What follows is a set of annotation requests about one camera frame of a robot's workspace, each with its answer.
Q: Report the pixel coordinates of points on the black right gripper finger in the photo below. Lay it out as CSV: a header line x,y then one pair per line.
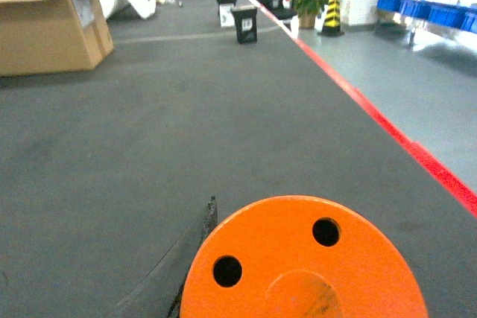
x,y
160,293

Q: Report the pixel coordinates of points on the orange round cap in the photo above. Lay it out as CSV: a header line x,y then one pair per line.
x,y
299,256

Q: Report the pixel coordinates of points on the blue bins on far shelf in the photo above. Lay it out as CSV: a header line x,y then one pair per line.
x,y
445,15

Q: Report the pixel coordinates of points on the black battery box front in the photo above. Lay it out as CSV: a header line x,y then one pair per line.
x,y
245,23

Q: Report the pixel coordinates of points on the large cardboard box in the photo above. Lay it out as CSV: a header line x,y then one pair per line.
x,y
51,36

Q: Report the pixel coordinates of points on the black and white box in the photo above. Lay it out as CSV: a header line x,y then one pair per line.
x,y
226,18

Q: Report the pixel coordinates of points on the yellow black traffic cone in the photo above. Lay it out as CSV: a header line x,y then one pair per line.
x,y
332,22

